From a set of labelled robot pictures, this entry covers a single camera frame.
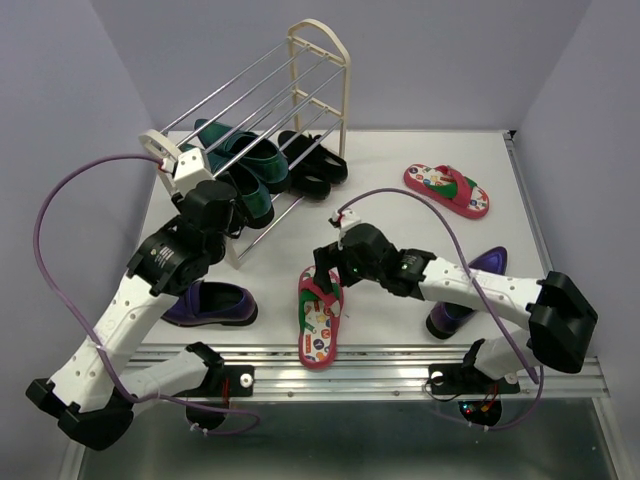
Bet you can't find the pink sandal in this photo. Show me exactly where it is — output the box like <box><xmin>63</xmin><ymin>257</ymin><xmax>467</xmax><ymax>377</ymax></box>
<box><xmin>403</xmin><ymin>164</ymin><xmax>490</xmax><ymax>220</ymax></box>
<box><xmin>298</xmin><ymin>266</ymin><xmax>344</xmax><ymax>370</ymax></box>

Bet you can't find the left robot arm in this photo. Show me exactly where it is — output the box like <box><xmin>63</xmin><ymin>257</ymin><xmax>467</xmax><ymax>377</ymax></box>
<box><xmin>26</xmin><ymin>180</ymin><xmax>236</xmax><ymax>451</ymax></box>

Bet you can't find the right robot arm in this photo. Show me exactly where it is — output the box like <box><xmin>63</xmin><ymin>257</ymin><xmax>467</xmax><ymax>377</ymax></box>
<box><xmin>313</xmin><ymin>223</ymin><xmax>598</xmax><ymax>390</ymax></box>

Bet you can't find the cream metal shoe rack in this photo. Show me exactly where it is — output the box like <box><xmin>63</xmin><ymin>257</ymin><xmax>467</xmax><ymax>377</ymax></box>
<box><xmin>139</xmin><ymin>19</ymin><xmax>351</xmax><ymax>268</ymax></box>

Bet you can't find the green loafer front one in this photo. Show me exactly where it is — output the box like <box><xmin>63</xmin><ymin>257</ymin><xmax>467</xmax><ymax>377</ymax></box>
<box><xmin>217</xmin><ymin>162</ymin><xmax>274</xmax><ymax>237</ymax></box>

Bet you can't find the green loafer one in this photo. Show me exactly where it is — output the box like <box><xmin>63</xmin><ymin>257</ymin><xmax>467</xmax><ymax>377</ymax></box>
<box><xmin>217</xmin><ymin>162</ymin><xmax>274</xmax><ymax>237</ymax></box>
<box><xmin>197</xmin><ymin>122</ymin><xmax>291</xmax><ymax>194</ymax></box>

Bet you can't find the green loafer rear one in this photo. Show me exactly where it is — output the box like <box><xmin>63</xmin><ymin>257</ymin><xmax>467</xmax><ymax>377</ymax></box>
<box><xmin>197</xmin><ymin>122</ymin><xmax>291</xmax><ymax>194</ymax></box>

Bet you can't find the purple loafer left one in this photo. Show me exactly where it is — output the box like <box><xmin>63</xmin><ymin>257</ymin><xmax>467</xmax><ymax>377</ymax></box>
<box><xmin>162</xmin><ymin>280</ymin><xmax>258</xmax><ymax>328</ymax></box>

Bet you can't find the purple loafer one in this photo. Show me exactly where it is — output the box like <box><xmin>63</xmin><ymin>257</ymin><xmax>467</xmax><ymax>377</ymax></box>
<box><xmin>425</xmin><ymin>245</ymin><xmax>508</xmax><ymax>340</ymax></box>
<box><xmin>162</xmin><ymin>280</ymin><xmax>258</xmax><ymax>328</ymax></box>

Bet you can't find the purple loafer right one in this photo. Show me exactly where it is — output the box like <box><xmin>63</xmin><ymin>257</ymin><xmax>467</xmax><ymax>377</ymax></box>
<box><xmin>425</xmin><ymin>245</ymin><xmax>508</xmax><ymax>340</ymax></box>

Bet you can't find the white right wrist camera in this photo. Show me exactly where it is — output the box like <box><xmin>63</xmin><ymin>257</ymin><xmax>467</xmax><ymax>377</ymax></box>
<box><xmin>329</xmin><ymin>208</ymin><xmax>361</xmax><ymax>236</ymax></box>

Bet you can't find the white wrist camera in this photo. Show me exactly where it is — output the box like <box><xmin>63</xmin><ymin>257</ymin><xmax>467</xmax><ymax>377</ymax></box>
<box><xmin>173</xmin><ymin>147</ymin><xmax>213</xmax><ymax>196</ymax></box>
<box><xmin>329</xmin><ymin>208</ymin><xmax>361</xmax><ymax>236</ymax></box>

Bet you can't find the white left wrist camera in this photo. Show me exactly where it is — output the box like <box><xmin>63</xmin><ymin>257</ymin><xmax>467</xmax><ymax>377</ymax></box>
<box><xmin>173</xmin><ymin>147</ymin><xmax>213</xmax><ymax>196</ymax></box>

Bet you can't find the aluminium mounting rail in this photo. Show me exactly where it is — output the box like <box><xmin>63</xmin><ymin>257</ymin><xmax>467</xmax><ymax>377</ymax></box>
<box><xmin>123</xmin><ymin>344</ymin><xmax>609</xmax><ymax>402</ymax></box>

